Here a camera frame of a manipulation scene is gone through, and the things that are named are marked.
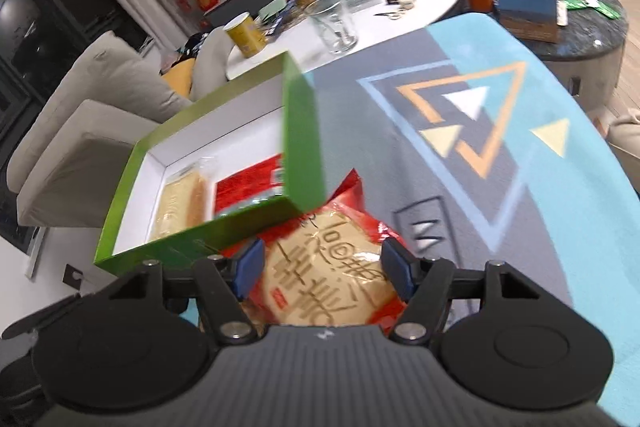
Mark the clear glass cup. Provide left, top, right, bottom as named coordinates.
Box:
left=305, top=0, right=359, bottom=55

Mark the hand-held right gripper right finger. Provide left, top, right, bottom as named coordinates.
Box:
left=379, top=238, right=547, bottom=344

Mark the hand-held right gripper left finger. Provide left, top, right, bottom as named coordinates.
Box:
left=106, top=238, right=266, bottom=344

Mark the mint green lid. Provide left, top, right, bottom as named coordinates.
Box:
left=257, top=0, right=292, bottom=21

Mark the wall socket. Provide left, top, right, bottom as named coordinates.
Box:
left=62, top=262, right=86, bottom=291

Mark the beige pouf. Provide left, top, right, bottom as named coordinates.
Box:
left=606, top=111, right=640, bottom=195

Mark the white round table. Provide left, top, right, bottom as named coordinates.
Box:
left=225, top=0, right=466, bottom=82

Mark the white cushion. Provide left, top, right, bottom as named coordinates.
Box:
left=191, top=28, right=236, bottom=102

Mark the yellow can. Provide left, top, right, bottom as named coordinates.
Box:
left=223, top=12, right=268, bottom=58

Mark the red round cake packet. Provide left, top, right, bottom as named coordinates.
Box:
left=220, top=169, right=416, bottom=328

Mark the red snack packet white label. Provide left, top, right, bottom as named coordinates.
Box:
left=214, top=154, right=286, bottom=215

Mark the beige sofa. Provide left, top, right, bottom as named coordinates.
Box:
left=7, top=29, right=201, bottom=229

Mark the green cardboard box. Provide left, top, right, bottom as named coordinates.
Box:
left=94, top=52, right=328, bottom=279

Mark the green packet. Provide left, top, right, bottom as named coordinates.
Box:
left=570, top=0, right=625, bottom=20

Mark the dark marble round table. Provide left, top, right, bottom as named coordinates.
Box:
left=435, top=0, right=631, bottom=110

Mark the yellow cushion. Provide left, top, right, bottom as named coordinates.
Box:
left=162, top=57, right=197, bottom=98

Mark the pale yellow pastry packet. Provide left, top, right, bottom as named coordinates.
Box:
left=150, top=159, right=216, bottom=242

